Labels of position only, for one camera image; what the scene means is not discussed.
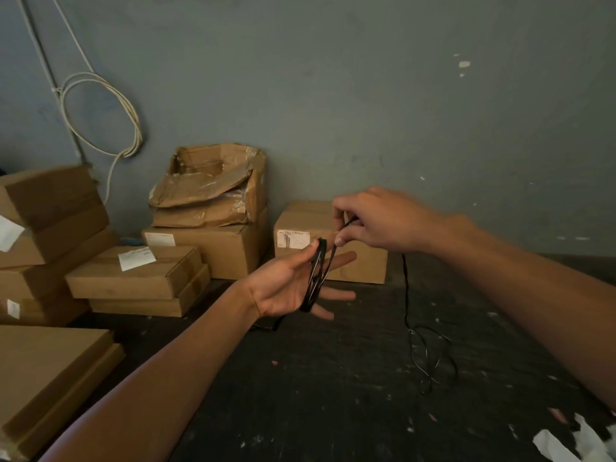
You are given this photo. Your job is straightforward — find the person's left hand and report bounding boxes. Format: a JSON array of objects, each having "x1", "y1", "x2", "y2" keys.
[{"x1": 244, "y1": 238, "x2": 358, "y2": 322}]

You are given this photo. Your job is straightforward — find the person's right hand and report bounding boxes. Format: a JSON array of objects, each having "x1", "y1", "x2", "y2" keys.
[{"x1": 331, "y1": 187, "x2": 464, "y2": 256}]

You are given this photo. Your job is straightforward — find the black cable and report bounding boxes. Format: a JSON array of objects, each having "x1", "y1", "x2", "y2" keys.
[{"x1": 250, "y1": 218, "x2": 459, "y2": 396}]

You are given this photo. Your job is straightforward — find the person's right forearm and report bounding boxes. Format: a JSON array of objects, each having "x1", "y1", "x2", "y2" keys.
[{"x1": 445, "y1": 214, "x2": 616, "y2": 410}]

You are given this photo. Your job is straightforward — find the person's left forearm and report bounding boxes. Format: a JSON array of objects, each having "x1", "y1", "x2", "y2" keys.
[{"x1": 40, "y1": 279, "x2": 261, "y2": 462}]

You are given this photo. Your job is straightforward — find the cardboard box with striped label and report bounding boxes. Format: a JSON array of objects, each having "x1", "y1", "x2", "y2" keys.
[{"x1": 274, "y1": 201, "x2": 389, "y2": 285}]

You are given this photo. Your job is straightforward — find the large cardboard box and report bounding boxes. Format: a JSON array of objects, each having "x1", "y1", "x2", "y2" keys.
[{"x1": 142, "y1": 207, "x2": 270, "y2": 281}]

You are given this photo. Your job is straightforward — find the torn crumpled cardboard box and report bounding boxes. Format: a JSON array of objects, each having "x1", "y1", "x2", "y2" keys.
[{"x1": 149, "y1": 143, "x2": 268, "y2": 229}]

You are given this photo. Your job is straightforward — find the flat cardboard box white label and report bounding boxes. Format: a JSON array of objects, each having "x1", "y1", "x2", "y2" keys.
[{"x1": 65, "y1": 244, "x2": 204, "y2": 300}]

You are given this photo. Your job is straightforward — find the wide flat cardboard box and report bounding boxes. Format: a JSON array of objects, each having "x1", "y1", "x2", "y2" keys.
[
  {"x1": 0, "y1": 325, "x2": 115, "y2": 431},
  {"x1": 0, "y1": 343, "x2": 126, "y2": 460}
]

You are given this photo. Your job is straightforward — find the torn white paper scraps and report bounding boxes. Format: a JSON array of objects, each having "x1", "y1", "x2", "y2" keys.
[{"x1": 532, "y1": 413, "x2": 616, "y2": 462}]

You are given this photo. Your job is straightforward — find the coiled white cable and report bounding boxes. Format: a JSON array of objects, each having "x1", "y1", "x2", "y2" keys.
[{"x1": 49, "y1": 0, "x2": 144, "y2": 205}]

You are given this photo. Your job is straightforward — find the white wall conduit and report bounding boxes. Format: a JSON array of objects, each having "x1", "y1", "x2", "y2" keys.
[{"x1": 14, "y1": 0, "x2": 87, "y2": 166}]

